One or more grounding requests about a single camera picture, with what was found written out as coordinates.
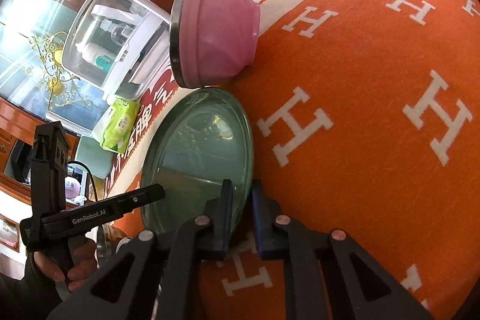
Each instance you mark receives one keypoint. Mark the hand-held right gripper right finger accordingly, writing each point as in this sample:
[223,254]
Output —
[257,200]

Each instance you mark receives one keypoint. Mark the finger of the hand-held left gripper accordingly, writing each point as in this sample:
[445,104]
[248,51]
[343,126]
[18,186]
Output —
[142,197]

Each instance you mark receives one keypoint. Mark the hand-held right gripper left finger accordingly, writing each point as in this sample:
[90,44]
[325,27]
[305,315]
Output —
[227,200]

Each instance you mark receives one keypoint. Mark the green round plate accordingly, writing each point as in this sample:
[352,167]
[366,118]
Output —
[198,140]

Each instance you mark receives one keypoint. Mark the person's left forearm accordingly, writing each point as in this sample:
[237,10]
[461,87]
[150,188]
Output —
[26,293]

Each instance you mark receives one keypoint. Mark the person's left hand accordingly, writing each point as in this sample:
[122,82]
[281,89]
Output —
[82,260]

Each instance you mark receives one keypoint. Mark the pink rice cooker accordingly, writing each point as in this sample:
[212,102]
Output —
[73,188]

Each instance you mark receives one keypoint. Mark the mint green canister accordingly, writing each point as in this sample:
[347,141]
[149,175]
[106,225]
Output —
[92,155]

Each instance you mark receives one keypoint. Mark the green tissue pack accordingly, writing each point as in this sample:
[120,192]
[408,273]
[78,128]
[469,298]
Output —
[116,125]

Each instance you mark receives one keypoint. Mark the wooden kitchen cabinet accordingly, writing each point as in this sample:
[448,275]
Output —
[15,117]

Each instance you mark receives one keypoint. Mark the gold door ornament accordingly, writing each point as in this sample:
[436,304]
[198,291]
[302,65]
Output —
[52,69]

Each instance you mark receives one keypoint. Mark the orange patterned blanket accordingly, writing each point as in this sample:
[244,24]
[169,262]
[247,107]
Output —
[356,117]

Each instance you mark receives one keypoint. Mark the white bottle with teal label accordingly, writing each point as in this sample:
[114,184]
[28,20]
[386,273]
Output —
[97,59]

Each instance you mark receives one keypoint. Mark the white bottle storage box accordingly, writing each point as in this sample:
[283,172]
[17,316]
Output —
[150,42]

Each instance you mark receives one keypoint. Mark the pink steel-lined bowl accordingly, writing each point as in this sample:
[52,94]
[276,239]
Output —
[217,35]

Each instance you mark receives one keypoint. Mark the frosted glass sliding door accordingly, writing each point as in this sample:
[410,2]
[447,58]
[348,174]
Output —
[26,24]

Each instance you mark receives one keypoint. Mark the large wooden picture frame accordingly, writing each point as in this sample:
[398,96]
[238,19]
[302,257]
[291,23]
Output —
[7,232]

